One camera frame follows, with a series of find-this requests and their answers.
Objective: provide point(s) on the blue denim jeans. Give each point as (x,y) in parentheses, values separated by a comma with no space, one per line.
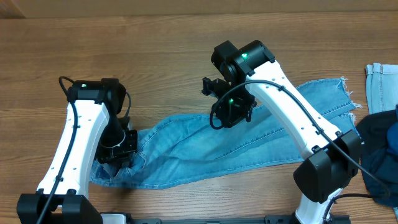
(184,148)

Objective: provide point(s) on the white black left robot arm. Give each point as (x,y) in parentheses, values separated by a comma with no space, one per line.
(93,132)

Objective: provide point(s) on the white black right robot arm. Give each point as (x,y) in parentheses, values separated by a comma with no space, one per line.
(331,156)

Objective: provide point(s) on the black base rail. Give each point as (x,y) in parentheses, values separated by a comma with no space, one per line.
(217,220)

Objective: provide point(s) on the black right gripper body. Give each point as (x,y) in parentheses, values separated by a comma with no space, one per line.
(212,88)

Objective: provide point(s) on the black garment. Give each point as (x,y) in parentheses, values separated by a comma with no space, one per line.
(378,134)

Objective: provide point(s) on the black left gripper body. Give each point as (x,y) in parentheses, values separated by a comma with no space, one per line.
(123,152)

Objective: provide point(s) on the light blue folded jeans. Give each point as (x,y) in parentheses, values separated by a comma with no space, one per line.
(381,87)

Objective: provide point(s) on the dark teal garment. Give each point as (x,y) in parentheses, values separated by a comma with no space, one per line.
(389,177)

